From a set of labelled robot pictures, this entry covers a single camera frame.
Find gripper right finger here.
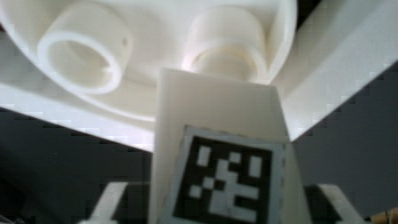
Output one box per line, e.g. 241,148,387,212
305,184,371,224

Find white obstacle frame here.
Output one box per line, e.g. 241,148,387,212
0,0,398,149

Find white stool leg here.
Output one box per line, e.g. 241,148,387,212
147,69,312,224

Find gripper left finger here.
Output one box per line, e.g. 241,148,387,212
78,181,152,224

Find white round stool seat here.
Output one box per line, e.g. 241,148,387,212
0,0,298,130

